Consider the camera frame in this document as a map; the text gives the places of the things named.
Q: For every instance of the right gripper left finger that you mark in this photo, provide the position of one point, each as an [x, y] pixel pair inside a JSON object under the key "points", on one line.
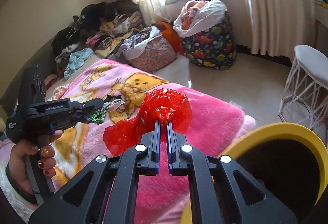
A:
{"points": [[105, 190]]}

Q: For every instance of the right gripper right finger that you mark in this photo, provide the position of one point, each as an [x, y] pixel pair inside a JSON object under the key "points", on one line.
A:
{"points": [[221, 190]]}

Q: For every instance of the green patterned snack wrapper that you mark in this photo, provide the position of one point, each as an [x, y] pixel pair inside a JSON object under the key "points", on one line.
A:
{"points": [[111, 103]]}

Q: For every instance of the red plastic bag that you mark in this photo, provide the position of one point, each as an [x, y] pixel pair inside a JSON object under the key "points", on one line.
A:
{"points": [[162, 105]]}

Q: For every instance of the yellow rimmed black trash bin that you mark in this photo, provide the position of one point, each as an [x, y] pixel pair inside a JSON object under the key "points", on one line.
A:
{"points": [[291, 162]]}

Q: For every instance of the left hand painted nails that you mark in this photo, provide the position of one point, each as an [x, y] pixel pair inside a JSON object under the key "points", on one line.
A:
{"points": [[23, 158]]}

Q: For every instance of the pink cartoon fleece blanket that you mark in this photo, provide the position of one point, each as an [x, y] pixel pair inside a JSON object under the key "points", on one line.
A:
{"points": [[209, 124]]}

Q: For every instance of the grey bed headboard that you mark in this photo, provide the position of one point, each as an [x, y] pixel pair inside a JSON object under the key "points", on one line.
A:
{"points": [[28, 78]]}

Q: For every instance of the light blue garment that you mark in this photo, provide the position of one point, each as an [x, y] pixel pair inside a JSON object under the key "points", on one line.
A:
{"points": [[76, 60]]}

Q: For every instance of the clothes pile on bed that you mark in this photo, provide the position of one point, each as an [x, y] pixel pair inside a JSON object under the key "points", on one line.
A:
{"points": [[102, 27]]}

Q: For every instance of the floral pink fabric bag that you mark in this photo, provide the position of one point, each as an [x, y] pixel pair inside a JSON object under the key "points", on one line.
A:
{"points": [[157, 54]]}

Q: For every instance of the dinosaur print laundry basket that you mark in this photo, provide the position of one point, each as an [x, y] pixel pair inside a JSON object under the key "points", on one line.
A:
{"points": [[213, 48]]}

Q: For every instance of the orange bag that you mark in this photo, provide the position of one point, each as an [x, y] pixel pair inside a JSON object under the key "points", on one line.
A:
{"points": [[170, 35]]}

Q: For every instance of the white plastic bag with clothes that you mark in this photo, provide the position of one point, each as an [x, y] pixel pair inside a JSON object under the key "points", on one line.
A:
{"points": [[199, 15]]}

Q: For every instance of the white vanity dresser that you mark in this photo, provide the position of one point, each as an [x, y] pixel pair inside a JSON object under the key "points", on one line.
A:
{"points": [[321, 26]]}

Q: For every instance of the right cream curtain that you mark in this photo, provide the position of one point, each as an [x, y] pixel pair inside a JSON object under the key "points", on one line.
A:
{"points": [[279, 25]]}

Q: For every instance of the white wire-leg stool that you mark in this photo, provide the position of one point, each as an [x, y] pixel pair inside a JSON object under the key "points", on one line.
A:
{"points": [[305, 93]]}

